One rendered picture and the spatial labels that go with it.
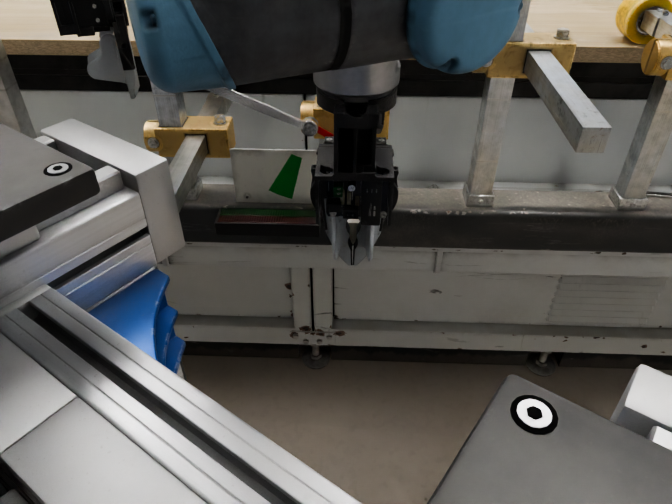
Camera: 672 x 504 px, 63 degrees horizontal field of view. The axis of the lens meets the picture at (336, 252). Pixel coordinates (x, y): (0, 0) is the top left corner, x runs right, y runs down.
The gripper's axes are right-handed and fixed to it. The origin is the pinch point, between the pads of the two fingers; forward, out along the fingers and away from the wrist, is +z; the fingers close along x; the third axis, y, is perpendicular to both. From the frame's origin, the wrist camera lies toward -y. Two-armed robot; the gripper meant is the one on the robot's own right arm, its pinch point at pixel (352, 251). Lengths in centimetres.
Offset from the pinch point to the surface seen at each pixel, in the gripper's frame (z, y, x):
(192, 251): 26, -32, -31
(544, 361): 80, -55, 54
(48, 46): -6, -50, -56
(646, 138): 0, -30, 44
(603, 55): -6, -50, 43
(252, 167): 5.9, -28.9, -16.6
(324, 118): -2.9, -28.8, -4.8
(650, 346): 69, -51, 78
